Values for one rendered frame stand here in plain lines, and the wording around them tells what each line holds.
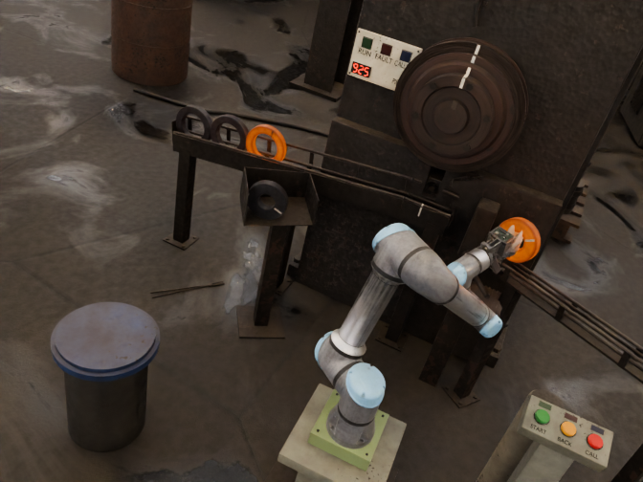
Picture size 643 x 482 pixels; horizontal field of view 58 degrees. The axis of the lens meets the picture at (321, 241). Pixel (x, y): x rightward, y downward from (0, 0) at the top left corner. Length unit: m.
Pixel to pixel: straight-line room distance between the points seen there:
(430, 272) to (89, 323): 1.07
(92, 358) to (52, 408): 0.49
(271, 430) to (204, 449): 0.25
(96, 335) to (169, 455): 0.51
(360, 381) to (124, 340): 0.74
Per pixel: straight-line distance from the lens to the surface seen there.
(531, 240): 2.06
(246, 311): 2.68
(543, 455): 1.90
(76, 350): 1.91
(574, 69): 2.25
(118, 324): 1.98
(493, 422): 2.62
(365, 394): 1.70
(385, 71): 2.36
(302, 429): 1.92
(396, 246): 1.58
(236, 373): 2.43
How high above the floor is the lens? 1.81
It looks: 34 degrees down
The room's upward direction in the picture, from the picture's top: 14 degrees clockwise
